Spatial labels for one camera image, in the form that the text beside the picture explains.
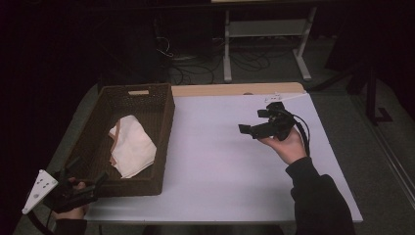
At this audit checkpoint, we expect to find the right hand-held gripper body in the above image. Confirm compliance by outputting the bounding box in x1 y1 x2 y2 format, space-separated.
251 91 308 142

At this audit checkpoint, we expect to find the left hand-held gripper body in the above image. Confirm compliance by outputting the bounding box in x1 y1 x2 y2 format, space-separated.
21 168 100 214

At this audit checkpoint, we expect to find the cream garment brown trim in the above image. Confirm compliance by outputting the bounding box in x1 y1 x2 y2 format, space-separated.
108 114 158 180

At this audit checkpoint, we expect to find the brown wicker basket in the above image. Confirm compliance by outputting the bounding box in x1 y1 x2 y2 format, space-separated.
64 82 176 199

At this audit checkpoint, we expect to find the person's right hand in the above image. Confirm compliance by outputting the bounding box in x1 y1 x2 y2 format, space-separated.
259 126 308 166

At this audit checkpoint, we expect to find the person's left hand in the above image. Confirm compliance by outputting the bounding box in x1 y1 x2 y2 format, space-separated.
52 176 91 221

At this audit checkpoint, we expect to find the white table mat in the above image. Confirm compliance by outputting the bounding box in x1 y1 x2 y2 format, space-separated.
84 92 364 225

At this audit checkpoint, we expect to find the black metal stand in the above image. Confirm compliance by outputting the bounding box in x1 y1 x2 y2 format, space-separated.
364 63 394 127

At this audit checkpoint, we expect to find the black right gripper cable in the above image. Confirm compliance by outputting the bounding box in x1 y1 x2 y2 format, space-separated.
282 109 311 159

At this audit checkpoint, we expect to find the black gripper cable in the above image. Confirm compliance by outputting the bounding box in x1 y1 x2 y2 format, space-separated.
26 209 56 235
282 109 311 159

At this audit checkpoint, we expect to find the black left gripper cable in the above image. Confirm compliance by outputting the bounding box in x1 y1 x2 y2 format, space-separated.
26 209 56 235

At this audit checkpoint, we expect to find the tangle of black floor cables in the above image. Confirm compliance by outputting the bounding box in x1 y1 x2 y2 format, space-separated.
155 35 295 86

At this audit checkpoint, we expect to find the white metal desk frame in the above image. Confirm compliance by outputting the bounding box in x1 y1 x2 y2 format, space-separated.
222 5 318 83

